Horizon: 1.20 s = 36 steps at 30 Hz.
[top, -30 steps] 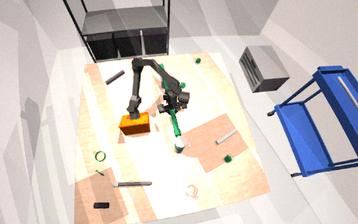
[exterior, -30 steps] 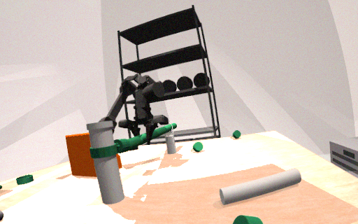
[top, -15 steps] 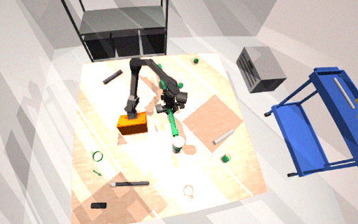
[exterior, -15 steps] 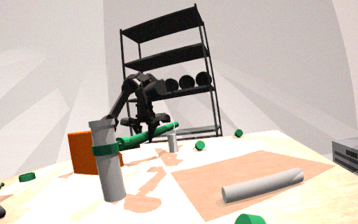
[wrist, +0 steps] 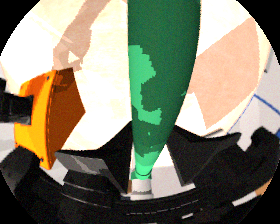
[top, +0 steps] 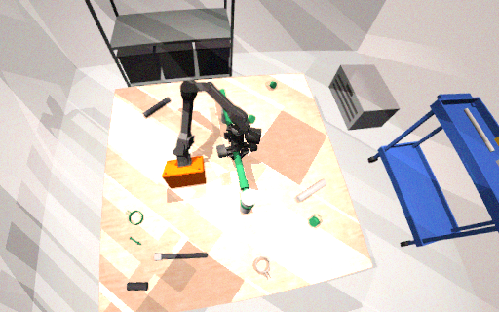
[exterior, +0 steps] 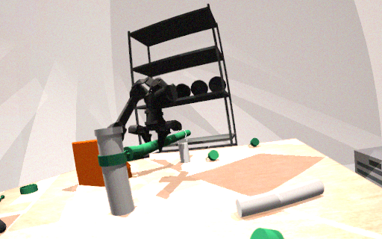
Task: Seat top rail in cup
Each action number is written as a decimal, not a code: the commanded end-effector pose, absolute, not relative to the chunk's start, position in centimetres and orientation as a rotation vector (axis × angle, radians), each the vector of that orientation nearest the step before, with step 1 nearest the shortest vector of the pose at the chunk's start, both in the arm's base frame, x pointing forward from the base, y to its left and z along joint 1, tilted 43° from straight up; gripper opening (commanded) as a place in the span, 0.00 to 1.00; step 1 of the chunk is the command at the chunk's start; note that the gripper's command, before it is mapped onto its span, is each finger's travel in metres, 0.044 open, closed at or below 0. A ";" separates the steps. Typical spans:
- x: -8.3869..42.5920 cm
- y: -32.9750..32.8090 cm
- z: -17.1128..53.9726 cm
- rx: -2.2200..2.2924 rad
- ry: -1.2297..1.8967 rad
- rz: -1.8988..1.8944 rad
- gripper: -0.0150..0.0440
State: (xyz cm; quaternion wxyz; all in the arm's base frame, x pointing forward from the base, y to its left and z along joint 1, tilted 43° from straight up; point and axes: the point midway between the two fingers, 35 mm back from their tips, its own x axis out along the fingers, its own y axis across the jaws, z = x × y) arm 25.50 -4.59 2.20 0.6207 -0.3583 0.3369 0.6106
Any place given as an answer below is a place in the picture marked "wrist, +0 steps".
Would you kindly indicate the white cylinder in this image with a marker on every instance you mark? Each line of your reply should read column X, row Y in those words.
column 215, row 133

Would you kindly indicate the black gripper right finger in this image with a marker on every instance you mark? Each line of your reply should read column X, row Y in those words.
column 190, row 153

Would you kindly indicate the green band with end cup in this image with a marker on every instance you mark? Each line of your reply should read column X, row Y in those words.
column 135, row 175

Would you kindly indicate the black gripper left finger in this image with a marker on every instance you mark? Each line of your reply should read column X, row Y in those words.
column 113, row 160

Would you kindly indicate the grey metal post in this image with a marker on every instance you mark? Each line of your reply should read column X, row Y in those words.
column 141, row 189

